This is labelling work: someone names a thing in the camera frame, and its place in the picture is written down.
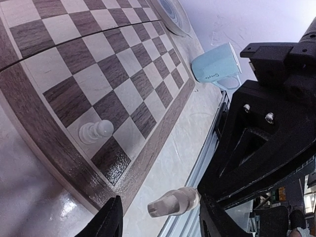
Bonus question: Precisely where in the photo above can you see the front aluminium rail base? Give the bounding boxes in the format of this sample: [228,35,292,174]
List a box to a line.
[158,91,230,237]

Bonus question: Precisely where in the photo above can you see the white chess bishop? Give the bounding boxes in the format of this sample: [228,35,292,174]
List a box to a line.
[147,187,201,218]

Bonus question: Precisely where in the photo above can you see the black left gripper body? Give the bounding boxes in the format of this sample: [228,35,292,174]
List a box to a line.
[197,23,316,205]

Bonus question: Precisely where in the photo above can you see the white chess pawn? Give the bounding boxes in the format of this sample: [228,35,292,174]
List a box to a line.
[79,120,114,145]

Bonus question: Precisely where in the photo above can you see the wooden chess board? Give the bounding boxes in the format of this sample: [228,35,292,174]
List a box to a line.
[0,0,195,212]

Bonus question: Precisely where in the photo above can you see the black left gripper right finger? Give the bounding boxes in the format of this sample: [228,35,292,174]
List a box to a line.
[199,194,253,237]

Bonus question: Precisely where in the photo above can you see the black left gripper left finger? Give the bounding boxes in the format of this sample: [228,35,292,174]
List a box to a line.
[76,196,123,237]

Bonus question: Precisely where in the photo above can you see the light blue ceramic mug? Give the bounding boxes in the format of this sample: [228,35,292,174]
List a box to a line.
[191,43,241,90]

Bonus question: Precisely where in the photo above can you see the blue spiral ceramic plate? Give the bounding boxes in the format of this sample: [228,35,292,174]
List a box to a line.
[150,0,192,38]

